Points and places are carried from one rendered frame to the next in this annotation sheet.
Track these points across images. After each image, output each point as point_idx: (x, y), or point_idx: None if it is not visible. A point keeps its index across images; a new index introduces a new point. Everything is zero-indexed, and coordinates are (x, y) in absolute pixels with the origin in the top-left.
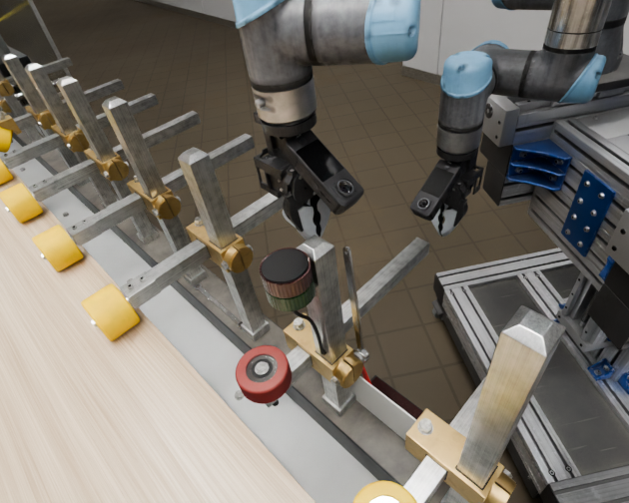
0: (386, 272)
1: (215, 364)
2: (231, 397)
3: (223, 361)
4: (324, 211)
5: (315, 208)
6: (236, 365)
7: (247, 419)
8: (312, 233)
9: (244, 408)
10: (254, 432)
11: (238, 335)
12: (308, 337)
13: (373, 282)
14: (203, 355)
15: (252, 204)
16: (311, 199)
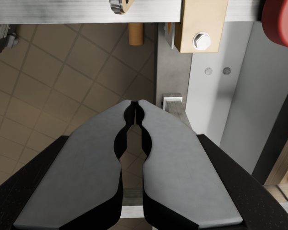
0: (36, 10)
1: (199, 104)
2: (212, 75)
3: (194, 102)
4: (89, 146)
5: (121, 177)
6: (190, 92)
7: (220, 50)
8: (160, 116)
9: (214, 60)
10: (225, 37)
11: (184, 107)
12: (211, 13)
13: (66, 13)
14: (199, 116)
15: (123, 217)
16: (114, 222)
